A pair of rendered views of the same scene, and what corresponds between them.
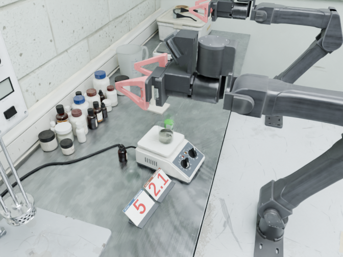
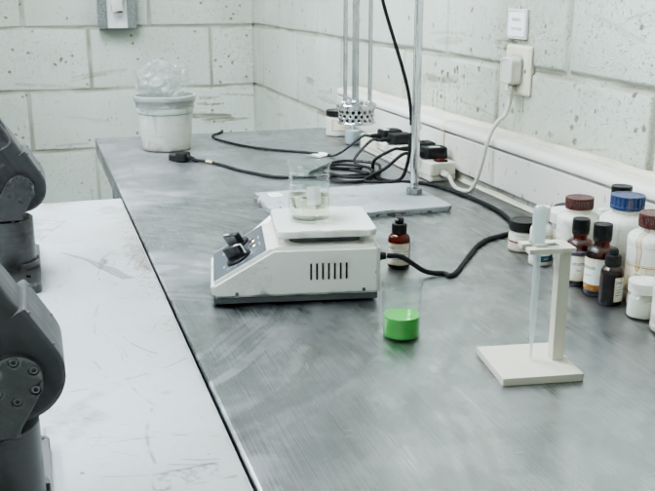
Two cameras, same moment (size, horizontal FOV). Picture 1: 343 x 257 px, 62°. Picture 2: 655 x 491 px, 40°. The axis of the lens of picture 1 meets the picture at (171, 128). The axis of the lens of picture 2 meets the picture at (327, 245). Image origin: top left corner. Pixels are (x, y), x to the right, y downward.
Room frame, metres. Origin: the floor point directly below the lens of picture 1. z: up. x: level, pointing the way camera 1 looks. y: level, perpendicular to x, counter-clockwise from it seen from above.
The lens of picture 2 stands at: (1.62, -0.56, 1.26)
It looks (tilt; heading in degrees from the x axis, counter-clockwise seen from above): 16 degrees down; 146
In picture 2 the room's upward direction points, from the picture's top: straight up
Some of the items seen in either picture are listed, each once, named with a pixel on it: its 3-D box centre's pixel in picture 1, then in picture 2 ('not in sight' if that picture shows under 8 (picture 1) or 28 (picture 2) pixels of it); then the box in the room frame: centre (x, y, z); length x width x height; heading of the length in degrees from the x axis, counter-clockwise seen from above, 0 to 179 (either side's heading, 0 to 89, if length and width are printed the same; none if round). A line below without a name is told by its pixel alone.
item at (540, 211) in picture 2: not in sight; (540, 228); (1.05, 0.06, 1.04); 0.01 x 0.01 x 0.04; 65
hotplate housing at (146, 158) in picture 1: (168, 152); (300, 256); (0.72, 0.01, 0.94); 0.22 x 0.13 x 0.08; 63
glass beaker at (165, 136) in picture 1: (166, 132); (307, 189); (0.72, 0.02, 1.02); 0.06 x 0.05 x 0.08; 10
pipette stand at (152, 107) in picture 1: (157, 95); (531, 305); (1.05, 0.06, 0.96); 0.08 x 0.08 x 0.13; 65
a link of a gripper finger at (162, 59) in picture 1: (151, 71); not in sight; (0.58, 0.05, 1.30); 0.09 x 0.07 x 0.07; 74
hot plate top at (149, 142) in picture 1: (161, 140); (321, 221); (0.73, 0.03, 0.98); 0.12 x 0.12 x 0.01; 63
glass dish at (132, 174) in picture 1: (133, 174); not in sight; (0.64, 0.12, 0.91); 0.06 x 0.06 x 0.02
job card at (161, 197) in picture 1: (160, 184); not in sight; (0.59, 0.03, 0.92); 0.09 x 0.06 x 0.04; 152
